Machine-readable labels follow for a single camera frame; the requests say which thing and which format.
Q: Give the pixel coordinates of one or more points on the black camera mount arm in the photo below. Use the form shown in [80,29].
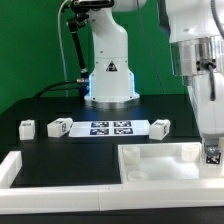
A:
[81,9]

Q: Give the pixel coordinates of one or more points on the white U-shaped obstacle fence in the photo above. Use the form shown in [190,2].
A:
[104,197]

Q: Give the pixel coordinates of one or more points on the white fiducial marker sheet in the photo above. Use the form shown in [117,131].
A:
[109,128]

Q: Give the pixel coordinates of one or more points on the white square table top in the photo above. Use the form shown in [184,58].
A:
[161,161]

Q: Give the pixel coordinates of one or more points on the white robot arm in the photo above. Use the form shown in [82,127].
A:
[196,37]

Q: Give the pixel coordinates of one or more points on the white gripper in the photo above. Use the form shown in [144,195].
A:
[209,114]

